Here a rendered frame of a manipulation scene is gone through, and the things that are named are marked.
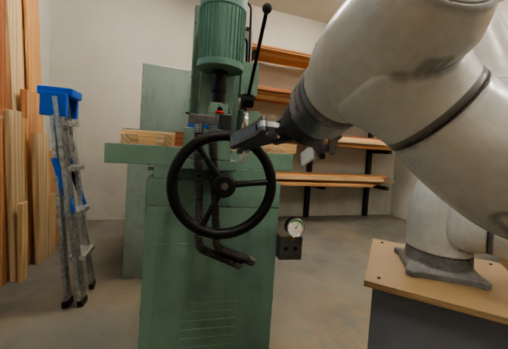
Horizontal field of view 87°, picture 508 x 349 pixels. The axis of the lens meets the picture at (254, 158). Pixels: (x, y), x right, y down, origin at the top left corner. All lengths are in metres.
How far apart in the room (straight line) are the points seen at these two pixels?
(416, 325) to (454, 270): 0.17
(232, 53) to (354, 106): 0.80
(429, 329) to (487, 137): 0.62
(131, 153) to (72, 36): 2.81
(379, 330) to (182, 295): 0.58
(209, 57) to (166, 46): 2.50
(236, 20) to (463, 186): 0.92
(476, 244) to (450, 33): 0.66
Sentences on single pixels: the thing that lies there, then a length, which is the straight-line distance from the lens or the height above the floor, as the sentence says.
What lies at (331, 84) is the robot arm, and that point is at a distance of 0.27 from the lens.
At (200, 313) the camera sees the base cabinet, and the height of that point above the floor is 0.35.
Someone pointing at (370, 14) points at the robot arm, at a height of 1.02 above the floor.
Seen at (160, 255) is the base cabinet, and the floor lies 0.55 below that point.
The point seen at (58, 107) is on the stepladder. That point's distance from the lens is 1.73.
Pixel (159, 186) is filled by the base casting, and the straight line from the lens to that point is 0.90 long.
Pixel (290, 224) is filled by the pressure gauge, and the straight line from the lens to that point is 0.91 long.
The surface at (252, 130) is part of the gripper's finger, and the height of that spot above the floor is 0.94.
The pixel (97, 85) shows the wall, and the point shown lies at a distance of 3.45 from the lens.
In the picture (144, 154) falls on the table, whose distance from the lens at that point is 0.89.
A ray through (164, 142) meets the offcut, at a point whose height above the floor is 0.91.
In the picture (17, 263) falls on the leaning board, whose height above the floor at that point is 0.12.
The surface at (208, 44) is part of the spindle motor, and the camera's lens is 1.04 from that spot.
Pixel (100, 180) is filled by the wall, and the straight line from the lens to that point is 3.43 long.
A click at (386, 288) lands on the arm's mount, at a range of 0.76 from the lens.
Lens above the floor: 0.91
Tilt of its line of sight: 2 degrees down
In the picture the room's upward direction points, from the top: 4 degrees clockwise
